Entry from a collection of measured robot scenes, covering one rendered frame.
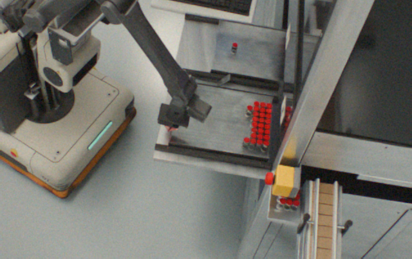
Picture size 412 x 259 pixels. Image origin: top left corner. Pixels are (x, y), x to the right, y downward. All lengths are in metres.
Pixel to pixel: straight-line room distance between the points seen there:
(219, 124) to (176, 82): 0.38
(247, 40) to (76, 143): 0.94
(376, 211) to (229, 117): 0.62
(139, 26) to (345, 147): 0.69
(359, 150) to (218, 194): 1.25
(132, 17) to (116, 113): 1.29
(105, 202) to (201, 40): 1.01
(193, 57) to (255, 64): 0.24
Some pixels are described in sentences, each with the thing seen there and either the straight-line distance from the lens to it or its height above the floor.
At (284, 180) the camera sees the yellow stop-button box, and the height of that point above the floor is 1.03.
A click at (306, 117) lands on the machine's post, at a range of 1.53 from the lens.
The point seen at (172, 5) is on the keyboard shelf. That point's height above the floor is 0.80.
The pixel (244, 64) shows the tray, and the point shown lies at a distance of 2.11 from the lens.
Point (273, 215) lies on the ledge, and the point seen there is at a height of 0.88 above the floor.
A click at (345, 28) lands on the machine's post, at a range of 1.27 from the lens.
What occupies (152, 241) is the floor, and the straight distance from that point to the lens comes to 2.66.
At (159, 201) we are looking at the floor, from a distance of 2.74.
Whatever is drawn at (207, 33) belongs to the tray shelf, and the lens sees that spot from 2.20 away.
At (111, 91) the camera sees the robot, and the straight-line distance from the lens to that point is 2.75.
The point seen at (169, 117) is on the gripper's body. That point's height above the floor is 1.01.
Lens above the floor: 2.47
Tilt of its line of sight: 56 degrees down
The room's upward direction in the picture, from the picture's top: 10 degrees clockwise
